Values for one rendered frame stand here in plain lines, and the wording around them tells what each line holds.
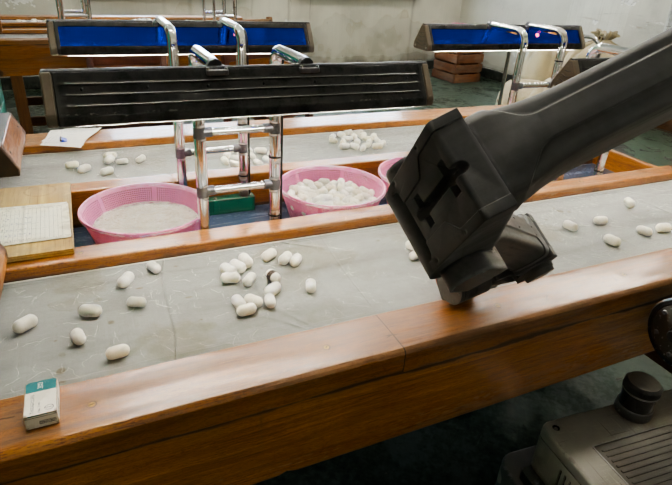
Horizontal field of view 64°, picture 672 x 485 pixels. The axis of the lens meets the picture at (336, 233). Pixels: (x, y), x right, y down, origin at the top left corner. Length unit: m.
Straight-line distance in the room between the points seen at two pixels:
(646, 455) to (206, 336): 0.84
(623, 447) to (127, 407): 0.90
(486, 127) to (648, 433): 1.00
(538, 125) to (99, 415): 0.59
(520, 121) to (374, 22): 6.66
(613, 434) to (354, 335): 0.61
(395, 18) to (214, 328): 6.48
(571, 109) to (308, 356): 0.53
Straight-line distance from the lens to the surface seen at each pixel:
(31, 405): 0.75
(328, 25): 6.69
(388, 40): 7.16
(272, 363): 0.78
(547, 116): 0.37
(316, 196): 1.33
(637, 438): 1.26
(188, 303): 0.95
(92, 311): 0.94
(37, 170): 1.59
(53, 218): 1.20
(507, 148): 0.36
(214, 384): 0.75
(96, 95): 0.84
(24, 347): 0.92
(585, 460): 1.17
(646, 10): 6.14
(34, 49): 3.54
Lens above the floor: 1.27
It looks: 27 degrees down
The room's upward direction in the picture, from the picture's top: 4 degrees clockwise
